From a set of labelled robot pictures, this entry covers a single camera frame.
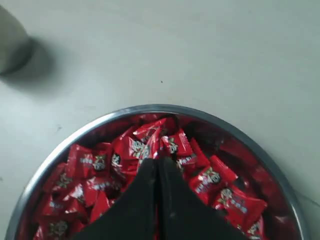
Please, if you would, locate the round steel bowl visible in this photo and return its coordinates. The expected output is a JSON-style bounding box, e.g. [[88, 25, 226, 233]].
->
[[4, 104, 311, 240]]

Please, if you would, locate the pile of red wrapped candies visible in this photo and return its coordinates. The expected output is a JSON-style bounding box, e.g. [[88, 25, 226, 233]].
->
[[17, 113, 283, 240]]

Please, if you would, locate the single red candy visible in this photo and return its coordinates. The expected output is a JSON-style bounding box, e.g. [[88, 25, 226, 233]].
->
[[113, 117, 178, 161]]

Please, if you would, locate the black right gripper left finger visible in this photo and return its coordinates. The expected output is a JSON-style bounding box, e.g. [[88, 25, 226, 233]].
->
[[72, 159, 157, 240]]

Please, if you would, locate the stainless steel cup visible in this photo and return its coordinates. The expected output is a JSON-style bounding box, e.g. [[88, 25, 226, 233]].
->
[[0, 6, 33, 75]]

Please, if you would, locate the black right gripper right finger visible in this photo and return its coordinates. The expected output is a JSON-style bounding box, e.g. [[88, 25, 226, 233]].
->
[[156, 157, 247, 240]]

